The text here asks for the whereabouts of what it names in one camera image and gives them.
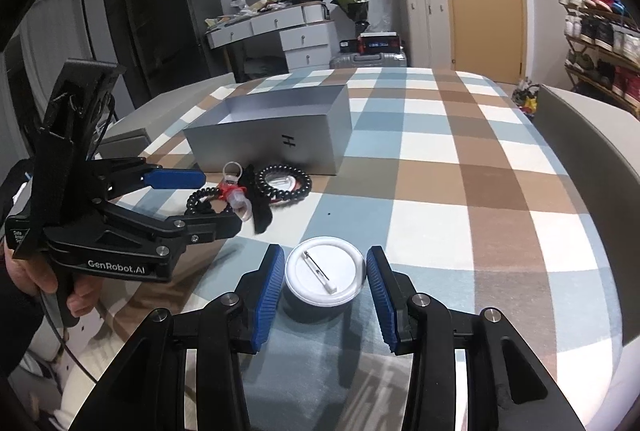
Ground grey cabinet left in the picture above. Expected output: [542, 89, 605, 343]
[97, 72, 236, 157]

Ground silver ribbed suitcase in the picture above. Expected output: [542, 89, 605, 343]
[329, 51, 408, 69]

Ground checked blanket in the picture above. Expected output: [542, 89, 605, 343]
[90, 66, 626, 431]

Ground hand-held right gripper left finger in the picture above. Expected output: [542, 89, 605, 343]
[67, 243, 286, 431]

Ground black cabinet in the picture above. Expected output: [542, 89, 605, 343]
[100, 0, 226, 104]

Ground person's left forearm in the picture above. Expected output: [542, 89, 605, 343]
[0, 261, 47, 378]

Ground grey clothes pile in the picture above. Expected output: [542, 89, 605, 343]
[240, 56, 288, 79]

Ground pile of floor shoes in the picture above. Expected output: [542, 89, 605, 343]
[512, 78, 543, 114]

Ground black bead bracelet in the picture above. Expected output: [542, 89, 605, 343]
[254, 164, 312, 207]
[186, 186, 236, 218]

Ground white desk with drawers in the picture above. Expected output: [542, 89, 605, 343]
[206, 1, 337, 74]

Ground silver cardboard box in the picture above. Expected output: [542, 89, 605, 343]
[182, 84, 353, 177]

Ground beige tall suitcase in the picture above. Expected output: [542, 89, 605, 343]
[400, 0, 457, 71]

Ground black cable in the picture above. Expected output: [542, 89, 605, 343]
[42, 291, 101, 384]

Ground red white charm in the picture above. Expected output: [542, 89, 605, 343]
[220, 161, 253, 223]

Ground wooden shoe rack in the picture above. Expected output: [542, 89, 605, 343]
[562, 4, 640, 117]

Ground grey cabinet right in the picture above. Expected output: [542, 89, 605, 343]
[535, 84, 640, 347]

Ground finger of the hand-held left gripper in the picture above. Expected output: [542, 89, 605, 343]
[87, 158, 207, 202]
[95, 198, 244, 258]

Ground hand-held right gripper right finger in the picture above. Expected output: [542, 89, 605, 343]
[366, 245, 583, 431]

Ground rows of shoes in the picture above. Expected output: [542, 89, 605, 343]
[557, 0, 640, 104]

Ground grey cabinet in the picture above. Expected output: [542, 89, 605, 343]
[535, 84, 640, 347]
[97, 72, 236, 157]

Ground black red flat box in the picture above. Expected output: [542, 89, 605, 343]
[357, 32, 403, 56]

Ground person's left hand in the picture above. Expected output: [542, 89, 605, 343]
[4, 241, 99, 319]

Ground dark wrapped bouquet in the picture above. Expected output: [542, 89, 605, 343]
[331, 0, 371, 37]

